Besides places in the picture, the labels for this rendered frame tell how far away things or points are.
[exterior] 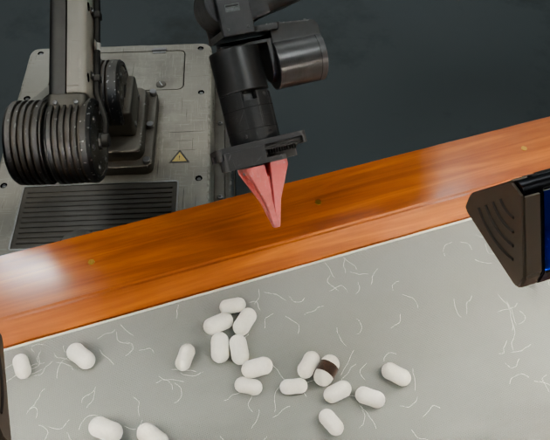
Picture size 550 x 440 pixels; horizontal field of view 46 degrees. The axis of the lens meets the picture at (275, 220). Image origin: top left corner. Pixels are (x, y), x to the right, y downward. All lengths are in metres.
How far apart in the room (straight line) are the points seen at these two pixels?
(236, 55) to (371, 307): 0.34
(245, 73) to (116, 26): 1.81
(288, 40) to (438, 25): 1.79
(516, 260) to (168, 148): 0.96
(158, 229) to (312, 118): 1.29
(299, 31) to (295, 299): 0.32
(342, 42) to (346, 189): 1.53
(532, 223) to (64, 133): 0.69
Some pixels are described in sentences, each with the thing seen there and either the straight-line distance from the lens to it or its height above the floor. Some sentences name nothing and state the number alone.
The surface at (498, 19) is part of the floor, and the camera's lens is 2.60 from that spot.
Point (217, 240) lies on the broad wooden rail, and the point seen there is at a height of 0.77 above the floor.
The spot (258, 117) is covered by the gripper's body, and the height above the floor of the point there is 0.95.
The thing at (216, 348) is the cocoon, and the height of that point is 0.76.
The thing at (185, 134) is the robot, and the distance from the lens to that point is 1.36.
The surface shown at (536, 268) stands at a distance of 0.48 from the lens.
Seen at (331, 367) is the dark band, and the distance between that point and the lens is 0.74.
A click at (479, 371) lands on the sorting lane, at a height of 0.74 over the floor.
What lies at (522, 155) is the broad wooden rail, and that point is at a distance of 0.98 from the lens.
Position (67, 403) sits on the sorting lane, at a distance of 0.78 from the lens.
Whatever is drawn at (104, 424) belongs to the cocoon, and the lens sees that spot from 0.74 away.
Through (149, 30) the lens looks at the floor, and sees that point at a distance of 2.46.
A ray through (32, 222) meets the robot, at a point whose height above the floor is 0.48.
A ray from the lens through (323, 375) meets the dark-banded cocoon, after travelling 0.74.
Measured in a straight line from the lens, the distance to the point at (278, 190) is 0.71.
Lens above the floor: 1.44
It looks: 53 degrees down
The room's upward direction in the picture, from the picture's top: straight up
